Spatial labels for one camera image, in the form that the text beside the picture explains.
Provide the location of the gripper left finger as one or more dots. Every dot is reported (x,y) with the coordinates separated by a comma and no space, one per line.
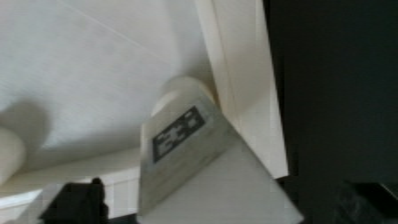
(79,206)

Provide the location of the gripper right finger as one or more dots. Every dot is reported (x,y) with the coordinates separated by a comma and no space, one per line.
(367,203)

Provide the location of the white leg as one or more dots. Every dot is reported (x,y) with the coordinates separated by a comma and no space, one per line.
(205,184)

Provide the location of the white square tabletop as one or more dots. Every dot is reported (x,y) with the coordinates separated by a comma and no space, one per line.
(91,51)

